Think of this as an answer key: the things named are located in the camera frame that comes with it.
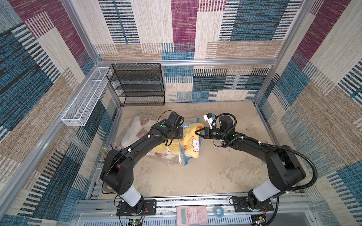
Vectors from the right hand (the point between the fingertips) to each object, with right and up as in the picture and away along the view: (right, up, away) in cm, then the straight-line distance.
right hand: (197, 133), depth 85 cm
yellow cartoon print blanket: (-5, -7, -1) cm, 9 cm away
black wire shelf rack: (-43, +35, +26) cm, 61 cm away
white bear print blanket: (-40, +1, +14) cm, 42 cm away
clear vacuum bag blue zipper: (-11, -14, -2) cm, 18 cm away
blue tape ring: (+11, -38, -13) cm, 42 cm away
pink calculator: (-5, -38, -15) cm, 42 cm away
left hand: (-10, 0, +2) cm, 11 cm away
